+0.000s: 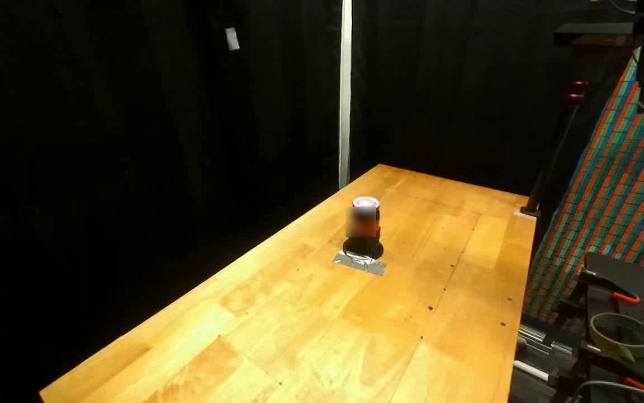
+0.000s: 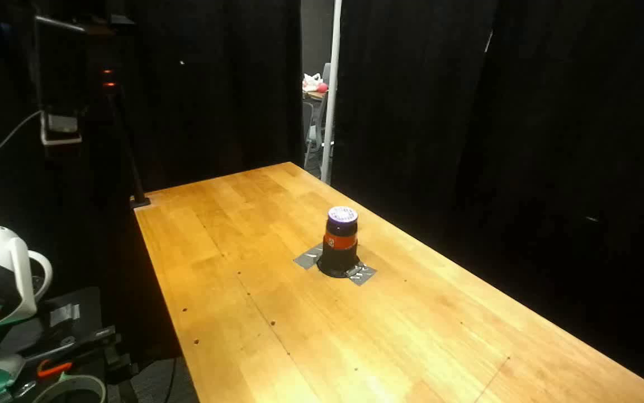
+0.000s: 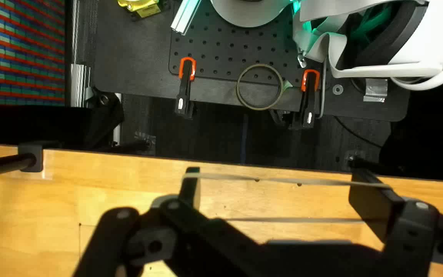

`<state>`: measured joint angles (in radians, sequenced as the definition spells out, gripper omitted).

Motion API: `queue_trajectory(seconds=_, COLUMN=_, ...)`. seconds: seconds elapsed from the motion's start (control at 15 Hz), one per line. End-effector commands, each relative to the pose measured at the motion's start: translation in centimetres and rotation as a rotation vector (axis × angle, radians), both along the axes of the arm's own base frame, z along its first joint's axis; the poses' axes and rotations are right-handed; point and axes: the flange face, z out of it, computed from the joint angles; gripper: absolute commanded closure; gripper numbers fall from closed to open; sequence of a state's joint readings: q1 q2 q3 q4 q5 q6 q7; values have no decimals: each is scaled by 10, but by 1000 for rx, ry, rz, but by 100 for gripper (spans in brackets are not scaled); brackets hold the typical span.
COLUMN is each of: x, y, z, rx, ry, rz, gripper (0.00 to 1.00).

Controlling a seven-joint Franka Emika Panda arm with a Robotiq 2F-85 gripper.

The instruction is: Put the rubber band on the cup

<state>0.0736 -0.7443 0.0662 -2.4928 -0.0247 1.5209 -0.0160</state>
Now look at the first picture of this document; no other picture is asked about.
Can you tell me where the roll of yellowish tape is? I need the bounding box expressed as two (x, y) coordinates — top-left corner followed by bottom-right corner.
(589, 312), (644, 362)

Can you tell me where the grey duct tape strip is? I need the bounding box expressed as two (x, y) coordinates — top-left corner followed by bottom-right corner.
(335, 250), (387, 275)

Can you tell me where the black clamp with orange handles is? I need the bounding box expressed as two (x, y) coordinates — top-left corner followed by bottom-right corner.
(579, 269), (643, 304)

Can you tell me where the dark cup with orange band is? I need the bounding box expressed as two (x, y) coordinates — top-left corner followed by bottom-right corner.
(345, 196), (383, 257)

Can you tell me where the black tripod stand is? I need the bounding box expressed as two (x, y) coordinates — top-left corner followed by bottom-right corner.
(522, 79), (589, 217)

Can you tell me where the small white tag on curtain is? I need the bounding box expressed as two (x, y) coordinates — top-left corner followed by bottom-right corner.
(223, 27), (241, 51)

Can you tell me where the white vertical pole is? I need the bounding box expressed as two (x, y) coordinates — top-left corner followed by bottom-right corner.
(339, 0), (353, 189)

